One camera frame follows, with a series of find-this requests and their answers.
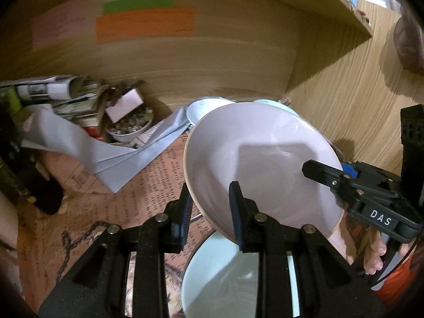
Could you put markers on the white card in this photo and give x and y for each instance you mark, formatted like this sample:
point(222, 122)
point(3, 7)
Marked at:
point(124, 104)

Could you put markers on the orange sticky note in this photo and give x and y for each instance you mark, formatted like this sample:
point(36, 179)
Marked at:
point(145, 25)

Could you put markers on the newspaper print tablecloth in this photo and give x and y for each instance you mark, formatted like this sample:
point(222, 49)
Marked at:
point(132, 198)

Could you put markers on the green sticky note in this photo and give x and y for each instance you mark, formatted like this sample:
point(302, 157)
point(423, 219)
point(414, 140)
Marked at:
point(139, 5)

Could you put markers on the light green bowl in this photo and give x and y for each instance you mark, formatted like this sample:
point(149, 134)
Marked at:
point(281, 106)

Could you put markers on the grey paper sheet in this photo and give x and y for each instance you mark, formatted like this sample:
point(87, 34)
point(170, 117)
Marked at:
point(109, 162)

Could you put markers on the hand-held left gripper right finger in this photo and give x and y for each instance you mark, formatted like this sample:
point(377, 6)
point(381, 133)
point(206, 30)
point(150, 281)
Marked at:
point(237, 215)

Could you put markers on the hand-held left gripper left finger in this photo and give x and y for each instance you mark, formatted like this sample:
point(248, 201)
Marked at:
point(184, 218)

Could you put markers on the small bowl of coins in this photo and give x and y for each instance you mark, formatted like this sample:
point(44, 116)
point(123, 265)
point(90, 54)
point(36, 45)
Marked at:
point(126, 131)

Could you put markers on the orange patterned clothing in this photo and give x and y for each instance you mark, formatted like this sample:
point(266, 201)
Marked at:
point(404, 281)

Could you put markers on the person's right hand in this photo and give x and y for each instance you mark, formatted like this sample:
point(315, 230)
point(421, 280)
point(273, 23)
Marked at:
point(374, 255)

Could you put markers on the small white plate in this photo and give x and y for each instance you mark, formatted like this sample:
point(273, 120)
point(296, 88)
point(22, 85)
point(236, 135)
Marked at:
point(202, 109)

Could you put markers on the stack of newspapers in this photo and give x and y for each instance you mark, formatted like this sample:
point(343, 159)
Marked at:
point(66, 87)

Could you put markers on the pink sticky note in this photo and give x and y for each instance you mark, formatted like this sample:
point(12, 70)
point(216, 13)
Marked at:
point(56, 26)

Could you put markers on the light green plate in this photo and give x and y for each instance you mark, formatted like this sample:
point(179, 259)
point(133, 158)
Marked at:
point(218, 278)

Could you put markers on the dark wine bottle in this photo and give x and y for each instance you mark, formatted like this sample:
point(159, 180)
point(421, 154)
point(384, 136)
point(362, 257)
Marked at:
point(39, 185)

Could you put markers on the wooden shelf board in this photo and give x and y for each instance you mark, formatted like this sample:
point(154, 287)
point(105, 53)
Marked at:
point(344, 13)

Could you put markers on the large white bowl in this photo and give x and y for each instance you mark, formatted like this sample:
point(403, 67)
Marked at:
point(265, 132)

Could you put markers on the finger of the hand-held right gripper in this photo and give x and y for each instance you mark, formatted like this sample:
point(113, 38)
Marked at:
point(321, 172)
point(351, 170)

